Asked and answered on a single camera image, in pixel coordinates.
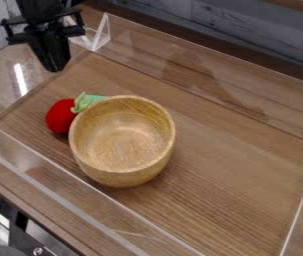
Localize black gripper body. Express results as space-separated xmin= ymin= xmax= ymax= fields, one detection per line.
xmin=0 ymin=0 xmax=85 ymax=45

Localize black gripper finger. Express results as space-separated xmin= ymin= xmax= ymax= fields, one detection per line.
xmin=47 ymin=33 xmax=71 ymax=72
xmin=27 ymin=35 xmax=52 ymax=71

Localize red plush strawberry toy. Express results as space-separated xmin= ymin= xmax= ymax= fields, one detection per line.
xmin=45 ymin=92 xmax=107 ymax=134

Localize light wooden bowl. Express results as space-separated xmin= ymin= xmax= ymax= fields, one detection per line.
xmin=68 ymin=95 xmax=176 ymax=188

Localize clear acrylic tray walls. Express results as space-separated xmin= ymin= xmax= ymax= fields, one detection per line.
xmin=0 ymin=11 xmax=303 ymax=256

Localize black table frame bracket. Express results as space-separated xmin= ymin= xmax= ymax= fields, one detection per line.
xmin=8 ymin=211 xmax=56 ymax=256

